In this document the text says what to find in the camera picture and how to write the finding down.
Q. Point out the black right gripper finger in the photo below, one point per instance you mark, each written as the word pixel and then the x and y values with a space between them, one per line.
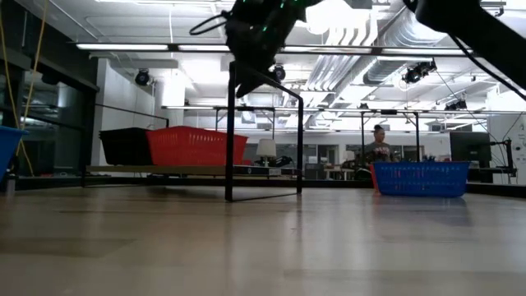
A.
pixel 259 80
pixel 247 78

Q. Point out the red plastic basket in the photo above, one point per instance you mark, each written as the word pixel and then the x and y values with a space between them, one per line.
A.
pixel 193 146
pixel 372 181

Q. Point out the black plastic basket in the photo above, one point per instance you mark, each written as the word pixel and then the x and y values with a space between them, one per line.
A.
pixel 123 148

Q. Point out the blue plastic basket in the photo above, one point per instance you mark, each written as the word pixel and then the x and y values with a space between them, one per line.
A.
pixel 8 152
pixel 419 178

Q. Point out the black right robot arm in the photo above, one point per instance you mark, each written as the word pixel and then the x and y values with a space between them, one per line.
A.
pixel 485 29

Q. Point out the black ceiling spotlight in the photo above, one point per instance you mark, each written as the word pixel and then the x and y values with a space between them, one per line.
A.
pixel 279 74
pixel 142 77
pixel 456 105

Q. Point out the white table lamp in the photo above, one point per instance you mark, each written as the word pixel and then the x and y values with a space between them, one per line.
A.
pixel 266 148
pixel 349 156

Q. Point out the long ceiling light strip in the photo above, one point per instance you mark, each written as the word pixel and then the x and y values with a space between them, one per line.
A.
pixel 123 47

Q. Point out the person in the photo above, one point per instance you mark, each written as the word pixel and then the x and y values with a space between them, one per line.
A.
pixel 379 150

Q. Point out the black computer monitor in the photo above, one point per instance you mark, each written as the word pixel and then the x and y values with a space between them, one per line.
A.
pixel 470 148

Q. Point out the black background table frame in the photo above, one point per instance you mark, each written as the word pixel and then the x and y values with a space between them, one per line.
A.
pixel 246 108
pixel 390 112

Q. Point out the silver ventilation duct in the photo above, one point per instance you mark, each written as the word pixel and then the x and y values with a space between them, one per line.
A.
pixel 386 70

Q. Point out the wooden shelf with black frame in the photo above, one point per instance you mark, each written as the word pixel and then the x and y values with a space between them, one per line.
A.
pixel 156 169

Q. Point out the black ceiling camera rig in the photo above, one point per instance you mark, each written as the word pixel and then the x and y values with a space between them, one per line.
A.
pixel 419 72

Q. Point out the black aluminium table frame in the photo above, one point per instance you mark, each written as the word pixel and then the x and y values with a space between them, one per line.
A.
pixel 123 181

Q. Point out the grey cylinder post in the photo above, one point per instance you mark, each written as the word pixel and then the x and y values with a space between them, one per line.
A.
pixel 10 186

